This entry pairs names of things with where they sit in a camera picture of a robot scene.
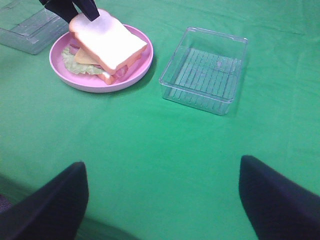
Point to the green lettuce leaf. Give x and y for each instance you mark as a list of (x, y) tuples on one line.
[(78, 68)]

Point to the clear right plastic container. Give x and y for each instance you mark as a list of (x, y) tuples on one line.
[(205, 70)]

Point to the pink round plate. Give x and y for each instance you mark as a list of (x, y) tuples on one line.
[(92, 83)]

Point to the clear left plastic container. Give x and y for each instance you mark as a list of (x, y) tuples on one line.
[(27, 26)]

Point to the bacon strip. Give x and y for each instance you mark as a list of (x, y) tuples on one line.
[(118, 74), (73, 49)]

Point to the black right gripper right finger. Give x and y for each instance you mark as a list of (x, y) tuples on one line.
[(277, 208)]

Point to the yellow cheese slice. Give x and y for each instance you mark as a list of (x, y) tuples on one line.
[(82, 57)]

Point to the bread slice with brown crust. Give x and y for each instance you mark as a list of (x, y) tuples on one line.
[(109, 80)]

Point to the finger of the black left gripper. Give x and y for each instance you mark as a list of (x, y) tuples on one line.
[(88, 8), (65, 9)]

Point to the clear plastic container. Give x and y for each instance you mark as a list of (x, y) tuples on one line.
[(27, 26), (205, 70)]

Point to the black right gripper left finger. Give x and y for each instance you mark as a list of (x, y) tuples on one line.
[(53, 212)]

